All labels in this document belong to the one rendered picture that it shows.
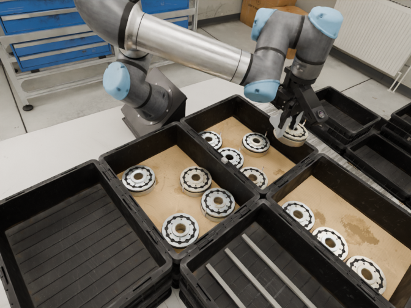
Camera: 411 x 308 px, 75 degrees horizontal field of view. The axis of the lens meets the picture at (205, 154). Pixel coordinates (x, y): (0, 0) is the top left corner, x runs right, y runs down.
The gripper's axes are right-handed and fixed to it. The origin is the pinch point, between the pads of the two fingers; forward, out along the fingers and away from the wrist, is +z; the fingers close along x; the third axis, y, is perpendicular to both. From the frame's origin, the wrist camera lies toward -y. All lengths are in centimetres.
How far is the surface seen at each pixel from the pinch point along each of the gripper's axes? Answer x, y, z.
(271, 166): -0.7, 0.4, 16.7
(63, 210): 65, 20, 17
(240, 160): 9.7, 6.8, 13.8
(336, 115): -101, 27, 51
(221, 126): 2.3, 27.0, 16.9
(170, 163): 29.9, 19.8, 17.0
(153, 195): 41.0, 11.0, 17.0
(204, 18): -173, 282, 90
